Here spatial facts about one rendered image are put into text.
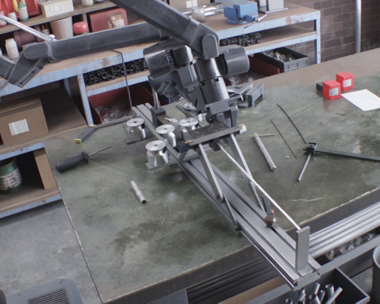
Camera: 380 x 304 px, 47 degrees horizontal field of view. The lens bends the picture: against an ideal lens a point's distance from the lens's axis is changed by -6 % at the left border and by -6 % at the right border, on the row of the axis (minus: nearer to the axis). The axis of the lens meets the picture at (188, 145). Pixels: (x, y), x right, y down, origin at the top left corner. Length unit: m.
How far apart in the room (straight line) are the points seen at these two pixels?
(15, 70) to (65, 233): 1.45
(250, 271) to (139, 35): 1.00
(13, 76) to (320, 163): 0.84
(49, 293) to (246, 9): 1.84
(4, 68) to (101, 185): 0.42
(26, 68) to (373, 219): 1.52
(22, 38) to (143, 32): 1.85
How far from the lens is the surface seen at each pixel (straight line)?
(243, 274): 1.78
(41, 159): 2.68
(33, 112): 2.56
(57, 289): 1.86
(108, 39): 1.25
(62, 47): 1.26
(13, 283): 2.37
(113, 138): 1.41
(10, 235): 2.70
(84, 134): 1.45
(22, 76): 1.27
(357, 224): 2.02
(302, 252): 0.81
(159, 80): 1.23
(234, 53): 1.09
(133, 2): 0.99
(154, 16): 1.00
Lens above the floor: 1.49
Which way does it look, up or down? 28 degrees down
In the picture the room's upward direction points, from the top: 8 degrees counter-clockwise
